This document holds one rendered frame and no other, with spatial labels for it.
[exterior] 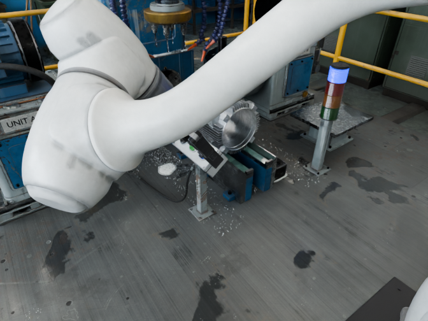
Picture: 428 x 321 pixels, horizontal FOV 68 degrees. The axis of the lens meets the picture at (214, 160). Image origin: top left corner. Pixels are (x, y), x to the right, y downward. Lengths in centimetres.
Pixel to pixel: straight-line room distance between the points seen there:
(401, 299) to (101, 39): 89
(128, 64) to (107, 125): 13
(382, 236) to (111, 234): 84
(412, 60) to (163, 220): 356
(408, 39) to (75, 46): 392
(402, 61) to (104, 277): 385
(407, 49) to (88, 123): 400
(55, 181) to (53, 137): 5
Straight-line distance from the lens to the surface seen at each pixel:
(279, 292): 91
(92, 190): 39
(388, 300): 98
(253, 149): 118
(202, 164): 87
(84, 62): 46
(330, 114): 119
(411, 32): 418
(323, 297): 93
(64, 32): 47
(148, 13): 129
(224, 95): 35
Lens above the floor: 155
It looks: 35 degrees down
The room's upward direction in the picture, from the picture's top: straight up
